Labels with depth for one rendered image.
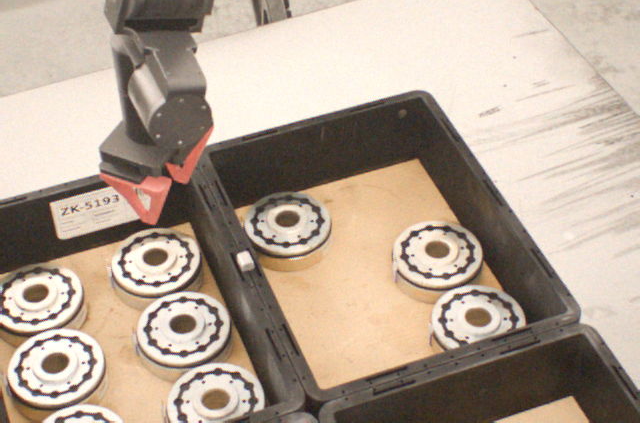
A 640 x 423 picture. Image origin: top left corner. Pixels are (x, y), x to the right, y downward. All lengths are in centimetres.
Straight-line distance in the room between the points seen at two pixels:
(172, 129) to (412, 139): 59
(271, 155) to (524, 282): 34
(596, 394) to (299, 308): 35
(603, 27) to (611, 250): 159
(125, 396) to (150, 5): 49
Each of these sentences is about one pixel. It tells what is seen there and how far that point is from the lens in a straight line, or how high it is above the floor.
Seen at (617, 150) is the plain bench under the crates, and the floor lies 70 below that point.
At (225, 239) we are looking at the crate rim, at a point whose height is 93.
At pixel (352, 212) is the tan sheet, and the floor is 83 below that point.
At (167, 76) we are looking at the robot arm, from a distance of 112.
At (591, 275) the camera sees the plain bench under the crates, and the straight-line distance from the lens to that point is 175.
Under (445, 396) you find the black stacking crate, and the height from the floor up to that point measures 90.
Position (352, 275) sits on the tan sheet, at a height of 83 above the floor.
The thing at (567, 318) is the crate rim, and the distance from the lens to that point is 139.
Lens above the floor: 197
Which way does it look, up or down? 44 degrees down
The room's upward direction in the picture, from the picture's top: 2 degrees counter-clockwise
